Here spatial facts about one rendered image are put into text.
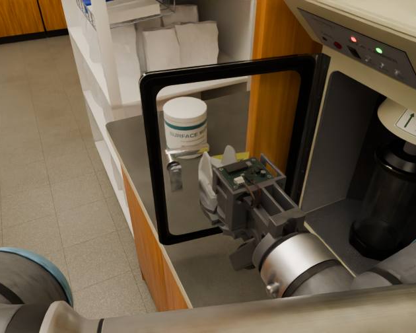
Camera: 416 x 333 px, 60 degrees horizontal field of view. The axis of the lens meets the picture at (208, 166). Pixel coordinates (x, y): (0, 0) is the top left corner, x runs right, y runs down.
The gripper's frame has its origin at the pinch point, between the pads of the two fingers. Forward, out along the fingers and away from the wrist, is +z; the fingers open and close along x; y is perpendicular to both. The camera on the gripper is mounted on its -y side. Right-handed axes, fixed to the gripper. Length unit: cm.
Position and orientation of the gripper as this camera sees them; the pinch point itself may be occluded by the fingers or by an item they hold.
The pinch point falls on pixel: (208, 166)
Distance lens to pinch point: 55.0
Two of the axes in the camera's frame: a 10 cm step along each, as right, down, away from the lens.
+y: 0.0, -7.8, -6.2
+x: -9.0, 2.6, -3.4
